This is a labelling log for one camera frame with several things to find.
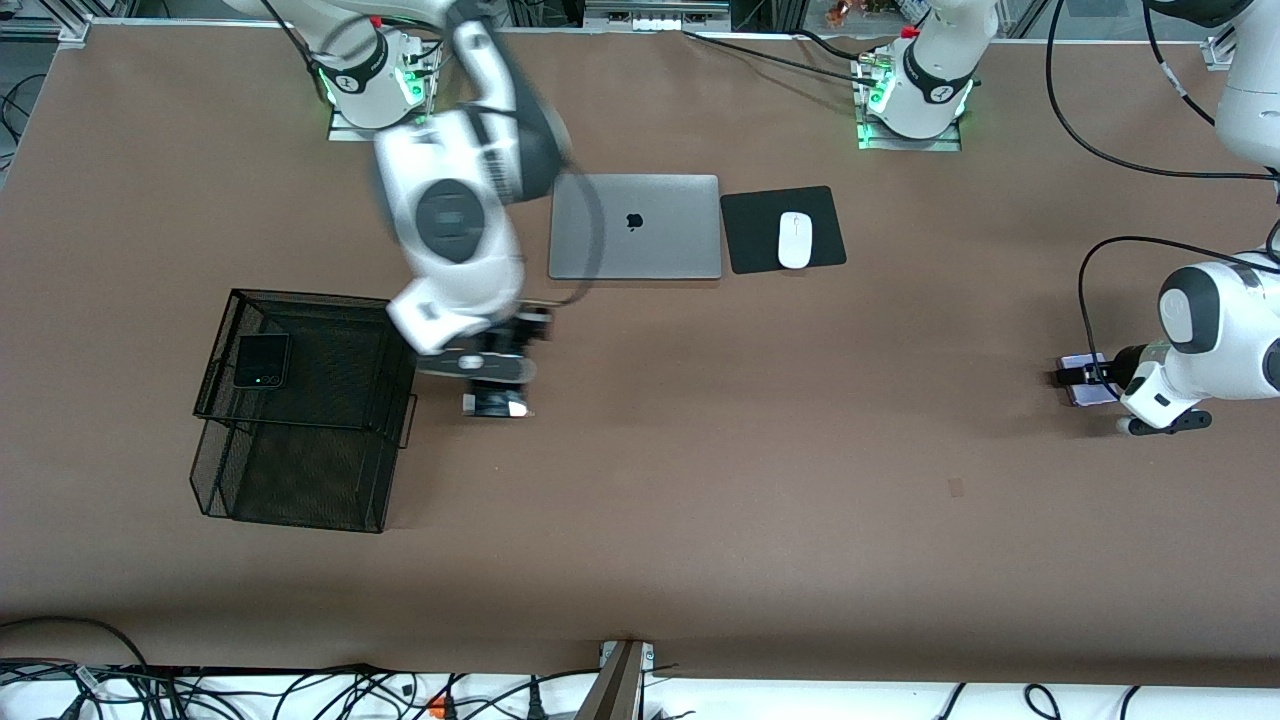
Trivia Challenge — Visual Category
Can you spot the lavender flip phone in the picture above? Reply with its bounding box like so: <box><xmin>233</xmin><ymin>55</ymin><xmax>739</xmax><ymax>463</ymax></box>
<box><xmin>1057</xmin><ymin>352</ymin><xmax>1120</xmax><ymax>407</ymax></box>

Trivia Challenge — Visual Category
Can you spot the long black smartphone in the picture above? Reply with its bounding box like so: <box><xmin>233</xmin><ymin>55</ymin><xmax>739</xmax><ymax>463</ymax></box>
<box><xmin>461</xmin><ymin>390</ymin><xmax>533</xmax><ymax>420</ymax></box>

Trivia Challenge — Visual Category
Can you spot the small black flip phone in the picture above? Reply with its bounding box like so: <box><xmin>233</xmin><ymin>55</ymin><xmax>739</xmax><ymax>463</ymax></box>
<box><xmin>232</xmin><ymin>332</ymin><xmax>293</xmax><ymax>391</ymax></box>

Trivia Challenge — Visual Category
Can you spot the grey closed laptop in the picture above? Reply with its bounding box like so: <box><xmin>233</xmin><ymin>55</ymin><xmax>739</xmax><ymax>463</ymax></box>
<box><xmin>547</xmin><ymin>174</ymin><xmax>723</xmax><ymax>281</ymax></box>

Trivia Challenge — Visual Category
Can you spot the black mouse pad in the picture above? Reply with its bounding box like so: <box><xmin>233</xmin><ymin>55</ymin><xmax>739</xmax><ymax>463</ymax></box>
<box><xmin>720</xmin><ymin>185</ymin><xmax>848</xmax><ymax>275</ymax></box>

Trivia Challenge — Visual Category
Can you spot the white computer mouse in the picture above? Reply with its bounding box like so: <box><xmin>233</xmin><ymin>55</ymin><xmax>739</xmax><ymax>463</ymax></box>
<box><xmin>778</xmin><ymin>211</ymin><xmax>813</xmax><ymax>270</ymax></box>

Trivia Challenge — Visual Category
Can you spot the grey power strip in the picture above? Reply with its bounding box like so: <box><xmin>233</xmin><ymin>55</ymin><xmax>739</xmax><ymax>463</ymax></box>
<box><xmin>584</xmin><ymin>0</ymin><xmax>732</xmax><ymax>32</ymax></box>

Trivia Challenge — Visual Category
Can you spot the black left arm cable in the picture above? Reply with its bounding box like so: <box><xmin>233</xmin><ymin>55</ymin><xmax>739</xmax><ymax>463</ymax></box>
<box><xmin>1044</xmin><ymin>0</ymin><xmax>1280</xmax><ymax>387</ymax></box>

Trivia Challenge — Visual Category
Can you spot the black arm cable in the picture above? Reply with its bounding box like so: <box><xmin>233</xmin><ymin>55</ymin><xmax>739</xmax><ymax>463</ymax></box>
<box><xmin>258</xmin><ymin>0</ymin><xmax>609</xmax><ymax>307</ymax></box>
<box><xmin>1044</xmin><ymin>0</ymin><xmax>1280</xmax><ymax>387</ymax></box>

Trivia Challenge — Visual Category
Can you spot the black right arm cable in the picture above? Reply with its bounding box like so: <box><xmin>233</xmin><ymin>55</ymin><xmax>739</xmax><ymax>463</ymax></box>
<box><xmin>258</xmin><ymin>0</ymin><xmax>609</xmax><ymax>307</ymax></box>

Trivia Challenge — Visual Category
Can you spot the black wire mesh tray stack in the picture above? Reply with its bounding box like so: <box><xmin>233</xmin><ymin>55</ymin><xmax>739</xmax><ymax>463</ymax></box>
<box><xmin>189</xmin><ymin>289</ymin><xmax>423</xmax><ymax>534</ymax></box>

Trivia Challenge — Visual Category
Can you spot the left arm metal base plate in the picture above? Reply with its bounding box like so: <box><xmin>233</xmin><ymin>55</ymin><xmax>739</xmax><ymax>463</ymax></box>
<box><xmin>852</xmin><ymin>52</ymin><xmax>963</xmax><ymax>153</ymax></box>

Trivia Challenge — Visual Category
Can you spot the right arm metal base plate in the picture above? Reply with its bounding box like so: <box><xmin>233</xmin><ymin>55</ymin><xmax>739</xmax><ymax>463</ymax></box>
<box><xmin>328</xmin><ymin>40</ymin><xmax>441</xmax><ymax>143</ymax></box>

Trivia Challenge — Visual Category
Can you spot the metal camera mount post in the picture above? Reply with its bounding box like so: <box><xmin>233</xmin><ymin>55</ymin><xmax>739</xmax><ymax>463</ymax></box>
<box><xmin>575</xmin><ymin>640</ymin><xmax>657</xmax><ymax>720</ymax></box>

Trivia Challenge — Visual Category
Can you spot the black table cable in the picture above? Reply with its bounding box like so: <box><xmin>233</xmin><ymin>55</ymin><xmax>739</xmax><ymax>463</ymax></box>
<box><xmin>683</xmin><ymin>30</ymin><xmax>881</xmax><ymax>85</ymax></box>

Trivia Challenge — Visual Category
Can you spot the thick black looped cable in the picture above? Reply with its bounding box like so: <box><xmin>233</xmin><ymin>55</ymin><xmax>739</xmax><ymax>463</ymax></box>
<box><xmin>0</xmin><ymin>616</ymin><xmax>153</xmax><ymax>691</ymax></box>

